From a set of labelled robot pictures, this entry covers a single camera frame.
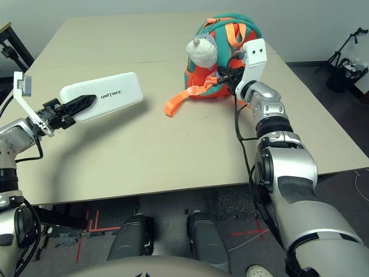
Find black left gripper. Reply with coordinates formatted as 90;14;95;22
36;94;97;132

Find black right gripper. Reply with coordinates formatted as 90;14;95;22
216;53;246;88

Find orange and teal backpack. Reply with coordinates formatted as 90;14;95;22
163;13;265;118

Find grey and white plush toy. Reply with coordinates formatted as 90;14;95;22
186;33;219;69

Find white Unitree pencil case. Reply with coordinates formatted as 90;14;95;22
59;72;144;122

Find black metal stand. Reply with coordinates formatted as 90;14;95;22
0;21;35;73

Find black trash bin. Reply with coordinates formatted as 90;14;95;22
325;57;369;93

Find red floor tape lines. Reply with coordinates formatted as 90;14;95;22
75;210;121;265

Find black tripod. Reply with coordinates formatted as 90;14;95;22
315;27;369;73

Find grey carpet scrap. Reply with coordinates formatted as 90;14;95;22
53;232;84;248

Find grey left robot leg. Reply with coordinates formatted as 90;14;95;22
107;213;155;262

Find grey robot leg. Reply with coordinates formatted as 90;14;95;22
186;209;231;274
107;213;155;262

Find grey right robot leg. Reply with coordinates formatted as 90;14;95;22
186;209;231;274

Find beige robot torso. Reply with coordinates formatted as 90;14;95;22
65;255;231;277

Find white perforated shoe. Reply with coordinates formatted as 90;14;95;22
246;264;272;277

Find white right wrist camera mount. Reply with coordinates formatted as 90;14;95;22
235;39;268;102

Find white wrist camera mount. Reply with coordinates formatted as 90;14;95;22
235;39;268;102
13;70;55;138

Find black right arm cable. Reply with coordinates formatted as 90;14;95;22
233;86;289;254

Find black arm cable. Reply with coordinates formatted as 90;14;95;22
233;86;289;254
0;95;44;162

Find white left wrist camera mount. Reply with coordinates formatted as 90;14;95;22
13;70;55;138

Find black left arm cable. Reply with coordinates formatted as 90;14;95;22
0;95;44;162

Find white floor cable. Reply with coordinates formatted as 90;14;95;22
353;169;369;200

